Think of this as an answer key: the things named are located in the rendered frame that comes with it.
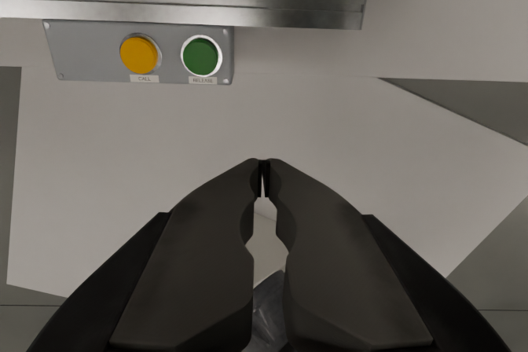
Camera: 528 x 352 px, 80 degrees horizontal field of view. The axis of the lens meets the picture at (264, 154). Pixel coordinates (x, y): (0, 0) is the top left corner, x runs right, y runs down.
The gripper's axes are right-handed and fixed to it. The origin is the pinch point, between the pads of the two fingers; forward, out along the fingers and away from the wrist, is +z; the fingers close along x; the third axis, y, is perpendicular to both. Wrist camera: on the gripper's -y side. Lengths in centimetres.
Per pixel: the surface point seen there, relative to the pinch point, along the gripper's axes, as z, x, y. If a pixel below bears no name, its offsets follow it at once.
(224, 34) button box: 27.1, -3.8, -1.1
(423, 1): 37.2, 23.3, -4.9
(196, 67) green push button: 26.0, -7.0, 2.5
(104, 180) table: 37, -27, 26
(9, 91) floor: 123, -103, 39
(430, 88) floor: 123, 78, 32
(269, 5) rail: 27.9, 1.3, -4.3
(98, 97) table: 37.3, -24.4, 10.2
